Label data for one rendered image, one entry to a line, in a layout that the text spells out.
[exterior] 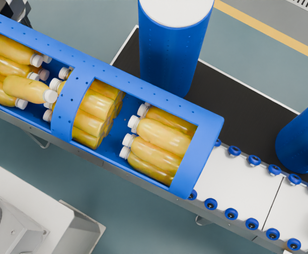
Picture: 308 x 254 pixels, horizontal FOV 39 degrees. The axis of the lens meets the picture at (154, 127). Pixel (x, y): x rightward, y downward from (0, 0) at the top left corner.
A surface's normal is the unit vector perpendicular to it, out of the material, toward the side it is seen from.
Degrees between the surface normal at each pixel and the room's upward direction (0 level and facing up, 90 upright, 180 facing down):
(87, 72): 23
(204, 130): 18
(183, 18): 0
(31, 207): 0
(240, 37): 0
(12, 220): 49
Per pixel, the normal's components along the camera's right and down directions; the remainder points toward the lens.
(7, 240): -0.62, -0.58
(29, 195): 0.02, -0.25
